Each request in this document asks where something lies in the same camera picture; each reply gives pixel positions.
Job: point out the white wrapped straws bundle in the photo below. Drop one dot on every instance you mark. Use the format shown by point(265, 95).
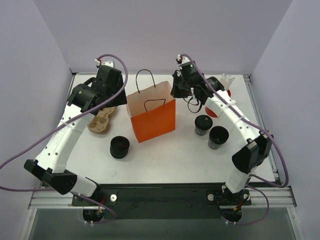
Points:
point(226, 80)

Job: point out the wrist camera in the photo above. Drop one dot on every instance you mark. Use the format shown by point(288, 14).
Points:
point(182, 60)
point(108, 63)

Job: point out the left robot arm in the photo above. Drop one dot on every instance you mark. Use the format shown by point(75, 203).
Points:
point(84, 102)

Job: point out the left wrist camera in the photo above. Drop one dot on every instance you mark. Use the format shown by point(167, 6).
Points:
point(108, 63)

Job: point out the black cup lid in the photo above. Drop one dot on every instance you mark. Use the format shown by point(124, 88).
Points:
point(203, 122)

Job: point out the aluminium frame rail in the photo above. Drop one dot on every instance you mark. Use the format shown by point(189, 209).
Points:
point(277, 197)

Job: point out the orange paper bag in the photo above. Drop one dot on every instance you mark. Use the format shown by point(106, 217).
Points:
point(152, 111)

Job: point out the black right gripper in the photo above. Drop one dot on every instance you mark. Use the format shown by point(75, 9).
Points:
point(177, 88)

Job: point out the red cylindrical cup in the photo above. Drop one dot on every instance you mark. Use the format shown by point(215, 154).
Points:
point(214, 106)

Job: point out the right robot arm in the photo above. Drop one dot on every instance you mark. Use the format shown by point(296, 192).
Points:
point(254, 145)

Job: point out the dark coffee cup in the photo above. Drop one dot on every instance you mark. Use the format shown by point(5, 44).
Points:
point(218, 136)
point(201, 132)

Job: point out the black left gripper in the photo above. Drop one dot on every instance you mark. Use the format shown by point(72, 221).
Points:
point(116, 99)

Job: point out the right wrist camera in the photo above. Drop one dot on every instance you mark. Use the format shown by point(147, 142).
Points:
point(182, 60)

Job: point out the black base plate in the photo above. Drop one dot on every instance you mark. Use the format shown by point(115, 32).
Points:
point(172, 201)

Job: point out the stack of black lids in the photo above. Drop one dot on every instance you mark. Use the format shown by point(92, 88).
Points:
point(119, 147)

